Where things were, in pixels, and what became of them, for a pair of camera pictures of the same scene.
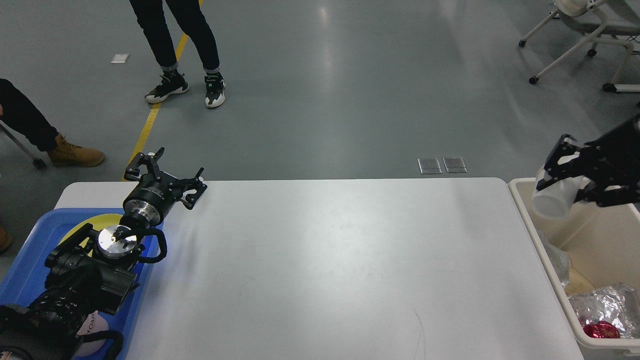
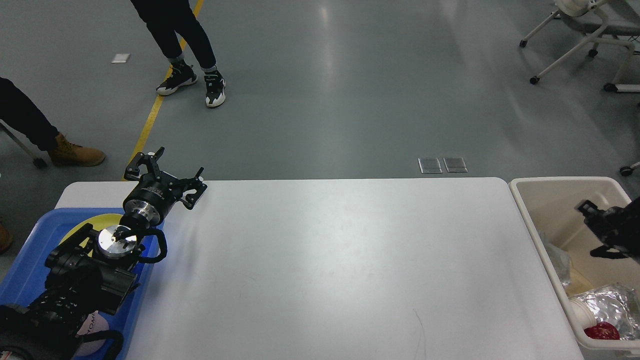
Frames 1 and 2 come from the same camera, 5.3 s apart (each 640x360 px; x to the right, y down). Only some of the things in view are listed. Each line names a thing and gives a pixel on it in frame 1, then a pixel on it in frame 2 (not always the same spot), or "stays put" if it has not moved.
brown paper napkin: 577,284 stays put
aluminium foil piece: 560,261 stays put
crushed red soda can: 601,329 stays put
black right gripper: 615,163 to 621,229
